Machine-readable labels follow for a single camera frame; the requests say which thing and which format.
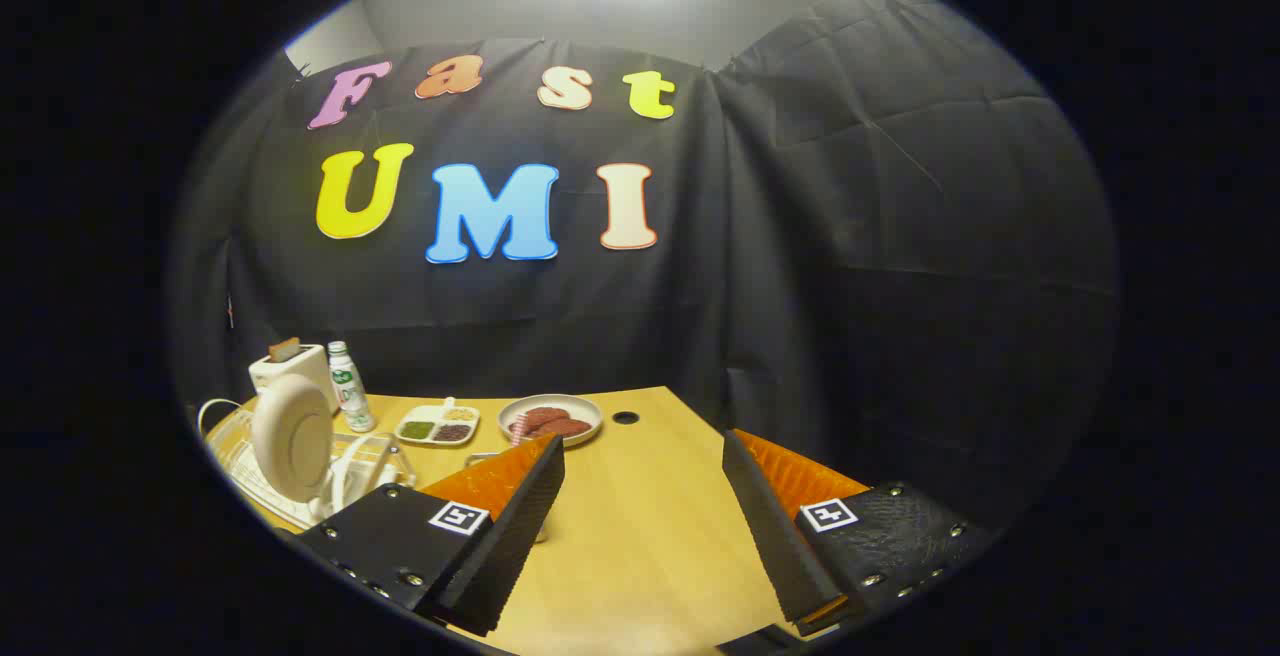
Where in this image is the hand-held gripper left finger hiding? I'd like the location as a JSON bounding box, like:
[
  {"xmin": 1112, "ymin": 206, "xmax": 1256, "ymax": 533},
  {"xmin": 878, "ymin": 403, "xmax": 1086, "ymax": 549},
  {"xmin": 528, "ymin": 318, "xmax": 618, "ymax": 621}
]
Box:
[{"xmin": 298, "ymin": 433, "xmax": 567, "ymax": 637}]

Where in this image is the white toaster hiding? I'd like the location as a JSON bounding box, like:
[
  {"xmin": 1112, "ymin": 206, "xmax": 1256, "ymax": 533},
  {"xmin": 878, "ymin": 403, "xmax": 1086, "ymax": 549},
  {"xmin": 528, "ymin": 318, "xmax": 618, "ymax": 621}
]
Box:
[{"xmin": 248, "ymin": 344, "xmax": 336, "ymax": 412}]

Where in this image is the white wire dish rack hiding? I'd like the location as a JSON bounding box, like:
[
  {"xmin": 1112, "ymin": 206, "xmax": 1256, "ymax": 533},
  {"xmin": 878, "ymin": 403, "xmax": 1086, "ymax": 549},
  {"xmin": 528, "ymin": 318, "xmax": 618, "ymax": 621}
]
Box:
[{"xmin": 197, "ymin": 398, "xmax": 418, "ymax": 534}]

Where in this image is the white round plate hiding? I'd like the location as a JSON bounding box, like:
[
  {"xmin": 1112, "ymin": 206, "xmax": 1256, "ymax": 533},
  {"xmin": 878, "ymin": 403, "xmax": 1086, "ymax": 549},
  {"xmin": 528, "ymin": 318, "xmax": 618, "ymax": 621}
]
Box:
[{"xmin": 251, "ymin": 374, "xmax": 334, "ymax": 503}]

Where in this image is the grey dish with meat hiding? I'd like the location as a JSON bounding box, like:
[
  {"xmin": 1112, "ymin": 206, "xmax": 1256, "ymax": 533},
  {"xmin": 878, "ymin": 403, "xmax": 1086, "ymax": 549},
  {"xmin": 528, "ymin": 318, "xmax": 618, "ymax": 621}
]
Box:
[{"xmin": 498, "ymin": 394, "xmax": 604, "ymax": 449}]

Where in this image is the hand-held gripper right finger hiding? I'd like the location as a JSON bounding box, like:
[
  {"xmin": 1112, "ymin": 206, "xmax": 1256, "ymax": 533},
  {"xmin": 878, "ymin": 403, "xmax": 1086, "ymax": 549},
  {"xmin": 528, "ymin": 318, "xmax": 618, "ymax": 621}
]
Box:
[{"xmin": 722, "ymin": 428, "xmax": 993, "ymax": 639}]

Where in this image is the white drink bottle green label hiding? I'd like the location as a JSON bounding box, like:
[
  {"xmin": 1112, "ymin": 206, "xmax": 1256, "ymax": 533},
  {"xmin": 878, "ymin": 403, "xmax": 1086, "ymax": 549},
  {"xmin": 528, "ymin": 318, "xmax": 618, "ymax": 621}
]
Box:
[{"xmin": 327, "ymin": 341, "xmax": 377, "ymax": 434}]

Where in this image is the white divided tray with grains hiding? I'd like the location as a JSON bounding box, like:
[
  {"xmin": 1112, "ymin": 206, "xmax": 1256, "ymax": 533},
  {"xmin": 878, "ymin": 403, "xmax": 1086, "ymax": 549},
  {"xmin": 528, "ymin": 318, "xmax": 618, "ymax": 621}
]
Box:
[{"xmin": 395, "ymin": 398, "xmax": 481, "ymax": 447}]

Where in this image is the black backdrop cloth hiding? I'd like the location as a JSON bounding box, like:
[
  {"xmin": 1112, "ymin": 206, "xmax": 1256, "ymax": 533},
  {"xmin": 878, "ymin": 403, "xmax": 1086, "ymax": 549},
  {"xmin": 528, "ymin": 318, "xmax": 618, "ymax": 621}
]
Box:
[{"xmin": 170, "ymin": 0, "xmax": 1119, "ymax": 537}]

